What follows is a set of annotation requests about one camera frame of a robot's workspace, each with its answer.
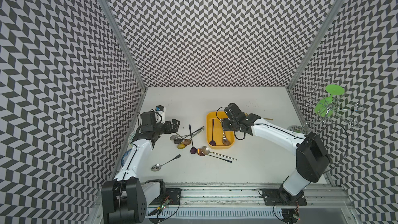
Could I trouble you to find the silver long handled spoon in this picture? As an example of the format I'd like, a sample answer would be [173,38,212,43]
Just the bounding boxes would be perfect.
[201,146,236,160]

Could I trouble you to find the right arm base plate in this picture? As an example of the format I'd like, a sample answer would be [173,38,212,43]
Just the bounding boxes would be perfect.
[260,187,307,206]

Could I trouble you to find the gold bowl spoon in pile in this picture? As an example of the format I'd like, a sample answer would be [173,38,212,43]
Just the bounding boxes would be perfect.
[175,128,204,149]

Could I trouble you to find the yellow patterned bowl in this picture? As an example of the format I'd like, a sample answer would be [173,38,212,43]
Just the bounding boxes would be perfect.
[127,131,135,144]

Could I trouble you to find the blue patterned bowl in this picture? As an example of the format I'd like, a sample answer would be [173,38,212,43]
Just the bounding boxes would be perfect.
[121,149,132,167]

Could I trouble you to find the gold spoon plain handle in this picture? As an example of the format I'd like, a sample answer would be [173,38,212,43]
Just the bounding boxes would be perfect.
[245,113,274,121]

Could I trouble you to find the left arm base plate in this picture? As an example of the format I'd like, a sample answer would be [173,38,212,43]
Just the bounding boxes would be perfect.
[148,188,181,206]

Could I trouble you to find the ornate silver spoon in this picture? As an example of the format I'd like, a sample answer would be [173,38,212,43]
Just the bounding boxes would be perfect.
[220,120,231,146]

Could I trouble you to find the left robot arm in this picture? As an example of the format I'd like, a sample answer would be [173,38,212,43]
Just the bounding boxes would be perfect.
[101,105,180,224]

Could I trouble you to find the blue handled spoon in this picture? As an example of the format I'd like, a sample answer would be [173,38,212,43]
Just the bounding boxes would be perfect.
[197,149,232,163]

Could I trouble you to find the aluminium corner post left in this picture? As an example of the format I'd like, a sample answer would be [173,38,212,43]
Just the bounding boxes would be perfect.
[97,0,147,91]

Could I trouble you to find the yellow plastic storage box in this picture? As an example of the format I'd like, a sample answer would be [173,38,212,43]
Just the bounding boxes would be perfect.
[205,111,235,149]

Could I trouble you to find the plain silver spoon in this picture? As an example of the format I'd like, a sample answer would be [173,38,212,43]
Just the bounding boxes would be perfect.
[151,154,181,172]

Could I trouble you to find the dark purple spoon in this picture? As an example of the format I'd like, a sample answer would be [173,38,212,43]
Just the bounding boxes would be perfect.
[189,125,197,154]

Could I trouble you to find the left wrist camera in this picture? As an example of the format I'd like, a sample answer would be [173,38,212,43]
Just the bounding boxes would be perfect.
[154,105,166,124]

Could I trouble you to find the aluminium corner post right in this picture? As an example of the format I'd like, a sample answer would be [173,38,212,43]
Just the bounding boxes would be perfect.
[287,0,345,92]

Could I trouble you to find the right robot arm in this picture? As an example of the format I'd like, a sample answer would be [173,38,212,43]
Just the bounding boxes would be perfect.
[221,103,331,205]

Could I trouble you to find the aluminium corner post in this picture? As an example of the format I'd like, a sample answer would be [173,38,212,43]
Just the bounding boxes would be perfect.
[287,0,345,92]
[97,0,147,91]

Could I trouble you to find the aluminium front rail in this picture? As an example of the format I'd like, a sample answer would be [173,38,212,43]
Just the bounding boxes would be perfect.
[93,183,355,209]

